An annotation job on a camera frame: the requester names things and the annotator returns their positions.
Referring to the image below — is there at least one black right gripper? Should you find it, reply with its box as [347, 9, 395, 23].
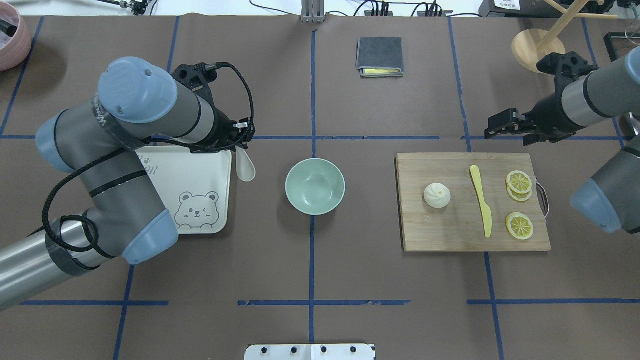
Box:
[522, 97, 569, 146]

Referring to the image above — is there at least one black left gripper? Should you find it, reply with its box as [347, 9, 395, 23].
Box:
[212, 117, 256, 153]

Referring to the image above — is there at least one white ceramic spoon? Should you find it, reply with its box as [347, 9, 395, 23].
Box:
[235, 146, 256, 183]

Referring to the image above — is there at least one white steamed bun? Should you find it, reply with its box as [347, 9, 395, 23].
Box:
[423, 183, 451, 209]

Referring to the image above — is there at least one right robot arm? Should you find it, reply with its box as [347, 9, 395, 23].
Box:
[523, 48, 639, 237]

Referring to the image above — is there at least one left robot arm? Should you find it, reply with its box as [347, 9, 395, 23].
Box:
[0, 56, 256, 310]

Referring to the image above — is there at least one green ceramic bowl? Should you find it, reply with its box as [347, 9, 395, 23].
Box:
[285, 158, 346, 216]

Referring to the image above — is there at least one pink bowl with ice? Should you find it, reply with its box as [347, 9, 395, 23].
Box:
[0, 2, 33, 72]

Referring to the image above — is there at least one white bear tray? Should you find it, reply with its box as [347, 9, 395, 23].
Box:
[136, 145, 233, 235]

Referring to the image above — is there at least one double lemon slice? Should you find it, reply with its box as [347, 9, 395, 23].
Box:
[505, 170, 533, 202]

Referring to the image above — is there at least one wooden mug tree stand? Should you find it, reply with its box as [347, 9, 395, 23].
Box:
[510, 0, 618, 74]

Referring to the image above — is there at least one yellow plastic knife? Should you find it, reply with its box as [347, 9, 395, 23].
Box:
[470, 164, 493, 239]

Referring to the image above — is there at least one black box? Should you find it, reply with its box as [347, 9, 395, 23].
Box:
[477, 0, 620, 19]

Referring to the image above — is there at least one wooden cutting board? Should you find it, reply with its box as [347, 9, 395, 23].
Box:
[395, 152, 552, 252]

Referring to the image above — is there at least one black tripod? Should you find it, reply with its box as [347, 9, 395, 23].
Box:
[98, 0, 150, 16]

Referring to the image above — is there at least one grey folded cloth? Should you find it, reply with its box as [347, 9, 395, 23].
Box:
[355, 36, 405, 78]

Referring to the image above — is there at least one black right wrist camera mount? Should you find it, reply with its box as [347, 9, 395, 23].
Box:
[535, 51, 600, 94]

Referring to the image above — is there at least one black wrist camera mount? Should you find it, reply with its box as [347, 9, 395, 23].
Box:
[170, 63, 218, 101]
[535, 51, 600, 94]

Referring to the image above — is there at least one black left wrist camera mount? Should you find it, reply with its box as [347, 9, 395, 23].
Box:
[170, 63, 218, 101]

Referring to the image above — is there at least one aluminium frame post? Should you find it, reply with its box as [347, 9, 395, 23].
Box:
[301, 0, 326, 24]

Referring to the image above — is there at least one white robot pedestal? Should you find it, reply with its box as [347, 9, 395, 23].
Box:
[244, 342, 377, 360]

